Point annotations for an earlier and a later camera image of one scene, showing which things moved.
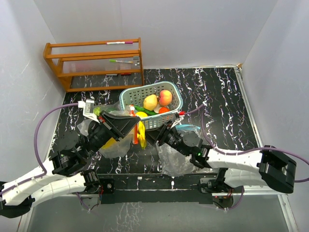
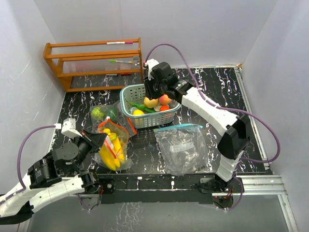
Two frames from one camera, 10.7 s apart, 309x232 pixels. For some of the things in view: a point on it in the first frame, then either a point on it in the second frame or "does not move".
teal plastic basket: [157, 105] does not move
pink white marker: [119, 42] does not move
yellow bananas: [141, 137] to [111, 152]
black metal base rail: [178, 188] does not move
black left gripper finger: [120, 126] to [96, 138]
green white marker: [117, 61] does not move
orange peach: [165, 98] does not move
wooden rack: [97, 65] does not move
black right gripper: [155, 134] to [147, 84]
